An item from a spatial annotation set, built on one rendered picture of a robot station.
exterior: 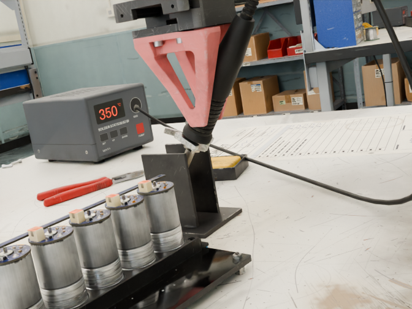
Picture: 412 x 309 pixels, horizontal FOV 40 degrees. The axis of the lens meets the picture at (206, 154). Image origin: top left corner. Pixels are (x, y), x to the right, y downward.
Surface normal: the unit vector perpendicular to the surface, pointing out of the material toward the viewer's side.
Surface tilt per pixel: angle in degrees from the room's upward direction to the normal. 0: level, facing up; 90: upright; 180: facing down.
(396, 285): 0
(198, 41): 111
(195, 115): 100
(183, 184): 90
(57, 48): 90
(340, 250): 0
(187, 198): 90
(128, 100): 90
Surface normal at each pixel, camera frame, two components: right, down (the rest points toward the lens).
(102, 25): -0.46, 0.27
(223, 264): -0.16, -0.96
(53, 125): -0.63, 0.27
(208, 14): 0.83, 0.00
